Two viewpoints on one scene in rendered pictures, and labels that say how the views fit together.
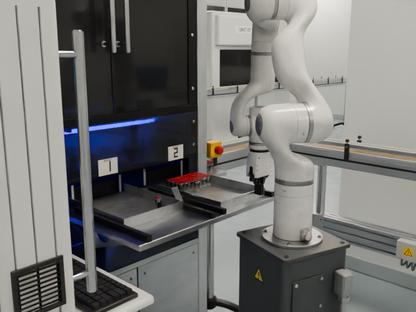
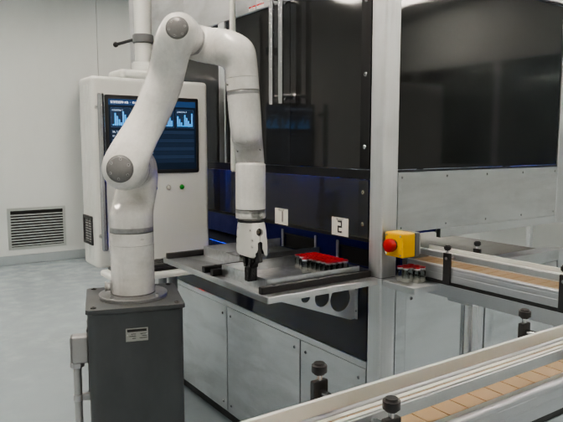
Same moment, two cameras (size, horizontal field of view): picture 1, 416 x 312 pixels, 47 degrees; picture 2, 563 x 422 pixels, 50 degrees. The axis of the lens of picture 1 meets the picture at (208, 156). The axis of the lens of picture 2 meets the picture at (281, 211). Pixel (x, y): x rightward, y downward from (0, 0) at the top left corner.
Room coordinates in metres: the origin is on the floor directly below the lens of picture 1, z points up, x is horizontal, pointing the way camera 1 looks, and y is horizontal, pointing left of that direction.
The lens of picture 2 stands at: (2.20, -1.80, 1.29)
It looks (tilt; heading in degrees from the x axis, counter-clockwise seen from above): 6 degrees down; 102
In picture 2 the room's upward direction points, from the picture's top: straight up
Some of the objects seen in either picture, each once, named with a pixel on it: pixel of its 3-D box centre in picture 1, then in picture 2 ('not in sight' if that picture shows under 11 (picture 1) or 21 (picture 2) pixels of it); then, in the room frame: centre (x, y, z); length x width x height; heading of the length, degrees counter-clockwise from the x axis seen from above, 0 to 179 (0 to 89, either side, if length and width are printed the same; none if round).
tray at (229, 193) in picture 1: (210, 189); (290, 270); (1.83, -0.01, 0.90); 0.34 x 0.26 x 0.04; 47
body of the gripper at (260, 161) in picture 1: (259, 161); (250, 236); (1.76, -0.19, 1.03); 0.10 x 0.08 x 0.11; 137
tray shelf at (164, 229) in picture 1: (172, 203); (271, 268); (1.74, 0.13, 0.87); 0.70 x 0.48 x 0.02; 137
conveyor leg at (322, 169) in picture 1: (319, 228); not in sight; (2.56, -0.63, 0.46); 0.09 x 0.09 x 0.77; 47
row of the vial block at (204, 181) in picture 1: (194, 184); (312, 265); (1.89, 0.05, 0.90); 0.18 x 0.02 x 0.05; 137
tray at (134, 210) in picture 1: (124, 203); (260, 250); (1.66, 0.30, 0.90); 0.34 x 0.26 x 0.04; 47
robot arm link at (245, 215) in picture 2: (260, 145); (250, 214); (1.76, -0.20, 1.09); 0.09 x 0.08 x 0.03; 137
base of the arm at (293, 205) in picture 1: (293, 209); (132, 263); (1.43, -0.27, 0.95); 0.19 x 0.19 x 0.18
